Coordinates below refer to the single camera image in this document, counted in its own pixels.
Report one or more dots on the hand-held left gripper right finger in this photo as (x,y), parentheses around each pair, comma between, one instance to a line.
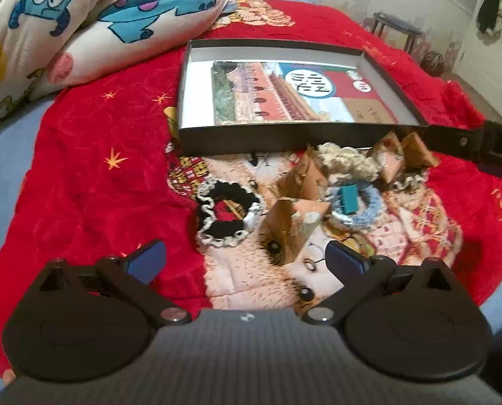
(344,259)

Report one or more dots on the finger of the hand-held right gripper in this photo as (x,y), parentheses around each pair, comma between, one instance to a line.
(458,141)

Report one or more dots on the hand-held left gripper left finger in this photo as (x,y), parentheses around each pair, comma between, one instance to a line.
(147,261)

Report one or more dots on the orange triangular snack packet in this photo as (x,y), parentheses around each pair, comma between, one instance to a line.
(306,175)
(289,223)
(388,156)
(420,152)

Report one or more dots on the pale blue scrunchie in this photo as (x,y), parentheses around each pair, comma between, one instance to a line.
(367,215)

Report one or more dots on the teal binder clip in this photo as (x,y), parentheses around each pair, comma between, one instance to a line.
(348,200)

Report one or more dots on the brown spotted scrunchie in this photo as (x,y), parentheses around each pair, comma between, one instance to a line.
(411,181)

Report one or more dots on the black and white scrunchie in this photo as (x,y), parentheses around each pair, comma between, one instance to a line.
(230,230)

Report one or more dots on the cream scrunchie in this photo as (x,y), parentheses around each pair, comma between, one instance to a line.
(352,162)

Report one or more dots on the black shallow cardboard box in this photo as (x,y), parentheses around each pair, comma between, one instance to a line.
(276,139)

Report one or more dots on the red printed blanket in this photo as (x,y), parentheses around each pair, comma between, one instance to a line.
(86,177)

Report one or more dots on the round blue-seat metal stool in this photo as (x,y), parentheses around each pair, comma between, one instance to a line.
(396,20)

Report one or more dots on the white cartoon monster quilt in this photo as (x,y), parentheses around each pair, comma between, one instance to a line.
(107,8)

